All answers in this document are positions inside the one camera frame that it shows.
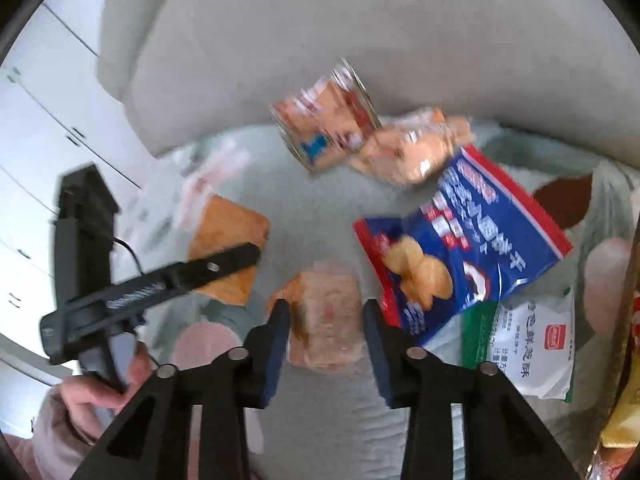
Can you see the white cabinet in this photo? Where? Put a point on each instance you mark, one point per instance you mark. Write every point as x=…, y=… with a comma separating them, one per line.
x=40, y=160

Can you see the orange round cracker bag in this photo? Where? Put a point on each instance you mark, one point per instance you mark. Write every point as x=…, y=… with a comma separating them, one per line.
x=405, y=155

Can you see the white pink snack packet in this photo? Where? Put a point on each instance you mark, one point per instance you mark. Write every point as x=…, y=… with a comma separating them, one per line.
x=210, y=180

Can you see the person's left forearm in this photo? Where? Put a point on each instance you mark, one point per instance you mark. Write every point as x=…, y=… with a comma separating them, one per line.
x=60, y=440

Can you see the blue foil chip bag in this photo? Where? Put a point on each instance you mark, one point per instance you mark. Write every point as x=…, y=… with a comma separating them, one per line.
x=475, y=240

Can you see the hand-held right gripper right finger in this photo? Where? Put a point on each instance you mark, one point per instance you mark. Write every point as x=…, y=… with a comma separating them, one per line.
x=377, y=360

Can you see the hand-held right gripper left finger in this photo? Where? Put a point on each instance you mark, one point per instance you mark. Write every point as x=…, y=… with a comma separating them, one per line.
x=275, y=355

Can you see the person's left hand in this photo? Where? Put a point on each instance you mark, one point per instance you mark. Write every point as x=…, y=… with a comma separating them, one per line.
x=137, y=370

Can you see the yellow snack bag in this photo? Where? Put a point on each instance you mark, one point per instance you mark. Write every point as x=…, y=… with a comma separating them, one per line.
x=625, y=410

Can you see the floral quilted mat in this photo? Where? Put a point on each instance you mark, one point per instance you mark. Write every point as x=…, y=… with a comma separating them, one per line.
x=320, y=220

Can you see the white sofa backrest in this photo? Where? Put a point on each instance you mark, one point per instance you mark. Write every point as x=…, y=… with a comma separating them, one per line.
x=250, y=35

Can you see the clear mixed cracker bag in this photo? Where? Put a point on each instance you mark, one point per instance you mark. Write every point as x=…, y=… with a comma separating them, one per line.
x=320, y=125

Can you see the orange sandwich cracker packet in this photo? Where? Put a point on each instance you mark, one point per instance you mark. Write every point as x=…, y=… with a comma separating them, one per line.
x=225, y=230
x=327, y=310

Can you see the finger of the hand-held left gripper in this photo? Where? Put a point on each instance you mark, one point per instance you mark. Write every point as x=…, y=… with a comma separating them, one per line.
x=215, y=266

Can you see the white green snack packet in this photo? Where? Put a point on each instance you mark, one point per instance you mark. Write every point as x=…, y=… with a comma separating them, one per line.
x=525, y=350

